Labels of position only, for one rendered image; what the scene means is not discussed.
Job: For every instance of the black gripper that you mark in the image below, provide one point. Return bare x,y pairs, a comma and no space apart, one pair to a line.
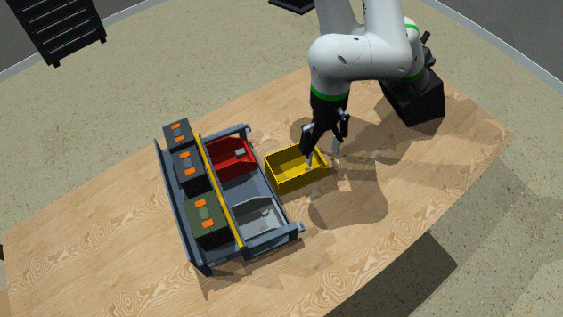
310,138

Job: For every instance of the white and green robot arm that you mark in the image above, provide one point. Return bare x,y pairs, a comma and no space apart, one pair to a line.
383,51

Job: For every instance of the olive green case with orange latches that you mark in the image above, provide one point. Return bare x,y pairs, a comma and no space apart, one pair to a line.
207,221

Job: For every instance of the grey open bin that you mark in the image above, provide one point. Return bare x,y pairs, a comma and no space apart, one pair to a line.
249,219

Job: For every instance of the red open bin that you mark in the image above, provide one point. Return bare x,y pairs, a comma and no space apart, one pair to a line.
222,155

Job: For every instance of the yellow bin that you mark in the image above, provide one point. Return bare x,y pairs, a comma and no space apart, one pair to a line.
290,162

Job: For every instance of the yellow flat bar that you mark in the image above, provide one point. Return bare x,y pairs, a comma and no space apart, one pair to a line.
230,221

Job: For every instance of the grey bin rack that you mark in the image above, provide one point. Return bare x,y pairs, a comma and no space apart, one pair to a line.
235,191

